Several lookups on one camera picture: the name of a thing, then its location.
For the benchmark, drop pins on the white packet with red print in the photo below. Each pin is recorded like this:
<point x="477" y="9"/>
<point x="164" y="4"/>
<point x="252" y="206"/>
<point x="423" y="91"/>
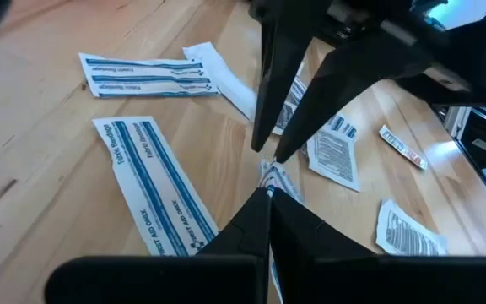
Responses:
<point x="403" y="148"/>

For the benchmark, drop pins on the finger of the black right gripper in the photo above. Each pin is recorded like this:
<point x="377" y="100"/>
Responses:
<point x="344" y="72"/>
<point x="281" y="63"/>

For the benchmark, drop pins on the plain white bandage packet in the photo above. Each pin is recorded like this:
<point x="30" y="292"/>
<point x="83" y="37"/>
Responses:
<point x="222" y="72"/>

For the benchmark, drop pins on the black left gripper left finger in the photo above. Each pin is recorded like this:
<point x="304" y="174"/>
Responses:
<point x="251" y="228"/>

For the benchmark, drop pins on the blue striped fabric bandage packet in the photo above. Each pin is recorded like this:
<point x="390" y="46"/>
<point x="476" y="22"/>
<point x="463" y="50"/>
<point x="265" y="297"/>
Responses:
<point x="154" y="186"/>
<point x="281" y="181"/>
<point x="344" y="126"/>
<point x="142" y="76"/>

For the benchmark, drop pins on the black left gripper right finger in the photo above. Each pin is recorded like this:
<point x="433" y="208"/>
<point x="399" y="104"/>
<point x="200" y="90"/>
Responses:
<point x="302" y="240"/>

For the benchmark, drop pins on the white antiseptic towelette packet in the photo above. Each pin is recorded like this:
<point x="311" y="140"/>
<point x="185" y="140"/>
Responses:
<point x="336" y="160"/>
<point x="407" y="232"/>

